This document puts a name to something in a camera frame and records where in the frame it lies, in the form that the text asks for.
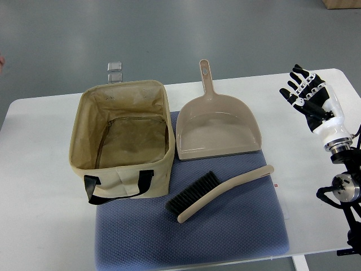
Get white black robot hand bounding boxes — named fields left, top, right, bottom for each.
left=279, top=64, right=352, bottom=147

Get beige hand broom black bristles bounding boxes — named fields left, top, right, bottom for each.
left=165, top=165, right=274, bottom=224

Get wooden box corner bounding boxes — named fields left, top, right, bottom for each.
left=322, top=0, right=361, bottom=10

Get beige plastic dustpan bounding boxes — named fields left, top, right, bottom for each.
left=176, top=59, right=262, bottom=160

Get blue textured mat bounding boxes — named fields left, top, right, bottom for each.
left=94, top=111, right=290, bottom=271

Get black table control panel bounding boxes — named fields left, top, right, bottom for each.
left=336, top=248, right=355, bottom=256

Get white table leg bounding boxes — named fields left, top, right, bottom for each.
left=292, top=255, right=309, bottom=271

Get lower clear floor tile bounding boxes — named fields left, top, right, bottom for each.
left=108, top=72, right=122, bottom=84

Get clear floor tile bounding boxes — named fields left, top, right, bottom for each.
left=107, top=62, right=122, bottom=72
left=108, top=72, right=122, bottom=84

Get upper clear floor tile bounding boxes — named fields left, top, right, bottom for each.
left=107, top=62, right=122, bottom=72

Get person's skin at edge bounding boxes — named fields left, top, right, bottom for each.
left=0, top=55, right=6, bottom=73

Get yellow fabric bag black handle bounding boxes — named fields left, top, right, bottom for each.
left=69, top=80, right=175, bottom=205

